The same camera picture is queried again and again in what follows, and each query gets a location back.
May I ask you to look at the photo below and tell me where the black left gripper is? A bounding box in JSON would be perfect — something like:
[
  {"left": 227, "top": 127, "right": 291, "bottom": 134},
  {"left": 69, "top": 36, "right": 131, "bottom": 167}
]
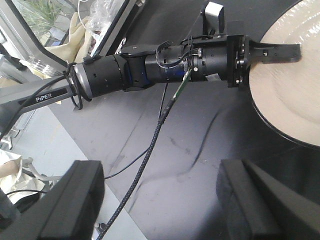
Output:
[{"left": 189, "top": 34, "right": 301, "bottom": 88}]

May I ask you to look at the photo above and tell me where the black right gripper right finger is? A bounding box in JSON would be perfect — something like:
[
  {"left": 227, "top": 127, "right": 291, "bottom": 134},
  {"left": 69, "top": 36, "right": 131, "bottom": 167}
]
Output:
[{"left": 216, "top": 159, "right": 320, "bottom": 240}]

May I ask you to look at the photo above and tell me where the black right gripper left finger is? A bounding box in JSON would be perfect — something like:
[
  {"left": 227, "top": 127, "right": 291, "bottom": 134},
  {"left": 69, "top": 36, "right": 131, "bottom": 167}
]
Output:
[{"left": 0, "top": 160, "right": 105, "bottom": 240}]

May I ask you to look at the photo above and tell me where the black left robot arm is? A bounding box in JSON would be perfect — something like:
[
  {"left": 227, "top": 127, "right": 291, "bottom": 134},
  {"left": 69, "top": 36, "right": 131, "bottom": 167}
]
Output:
[{"left": 0, "top": 33, "right": 302, "bottom": 230}]

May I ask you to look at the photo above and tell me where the left beige round plate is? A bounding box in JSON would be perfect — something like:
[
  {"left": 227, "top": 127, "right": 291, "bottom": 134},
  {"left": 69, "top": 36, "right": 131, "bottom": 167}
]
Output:
[{"left": 249, "top": 0, "right": 320, "bottom": 148}]

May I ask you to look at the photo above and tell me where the cream rubber glove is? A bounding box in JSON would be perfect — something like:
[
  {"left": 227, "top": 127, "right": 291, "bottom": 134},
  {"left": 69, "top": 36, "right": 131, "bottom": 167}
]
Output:
[{"left": 45, "top": 12, "right": 92, "bottom": 64}]

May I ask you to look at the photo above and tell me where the stainless steel glove box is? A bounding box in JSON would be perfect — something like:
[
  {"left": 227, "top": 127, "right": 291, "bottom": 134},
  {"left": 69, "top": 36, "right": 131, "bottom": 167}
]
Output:
[{"left": 0, "top": 0, "right": 146, "bottom": 84}]

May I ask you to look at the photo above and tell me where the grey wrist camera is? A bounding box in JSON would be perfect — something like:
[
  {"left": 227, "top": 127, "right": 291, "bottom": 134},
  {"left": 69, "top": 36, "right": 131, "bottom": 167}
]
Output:
[{"left": 200, "top": 0, "right": 225, "bottom": 35}]

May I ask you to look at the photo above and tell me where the black braided cable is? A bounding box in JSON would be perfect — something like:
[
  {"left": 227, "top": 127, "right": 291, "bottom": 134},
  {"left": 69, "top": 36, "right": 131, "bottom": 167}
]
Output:
[{"left": 92, "top": 82, "right": 195, "bottom": 240}]

